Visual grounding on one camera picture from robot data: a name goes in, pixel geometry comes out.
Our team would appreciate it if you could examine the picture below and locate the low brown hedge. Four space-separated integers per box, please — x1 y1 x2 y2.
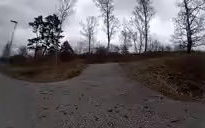
8 49 178 66

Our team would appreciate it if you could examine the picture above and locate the grey asphalt path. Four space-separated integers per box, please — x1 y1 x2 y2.
0 61 205 128

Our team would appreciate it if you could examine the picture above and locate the row of bare trees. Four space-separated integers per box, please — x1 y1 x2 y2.
56 0 205 55

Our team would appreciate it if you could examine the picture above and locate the dry grass patch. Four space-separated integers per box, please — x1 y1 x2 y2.
0 61 88 84

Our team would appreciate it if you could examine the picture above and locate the dark pine tree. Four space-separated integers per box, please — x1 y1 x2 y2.
26 13 65 58

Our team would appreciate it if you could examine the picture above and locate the dry grass slope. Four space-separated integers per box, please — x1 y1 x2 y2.
119 53 205 104

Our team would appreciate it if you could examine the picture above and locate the street lamp pole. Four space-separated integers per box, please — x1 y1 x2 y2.
6 19 19 58

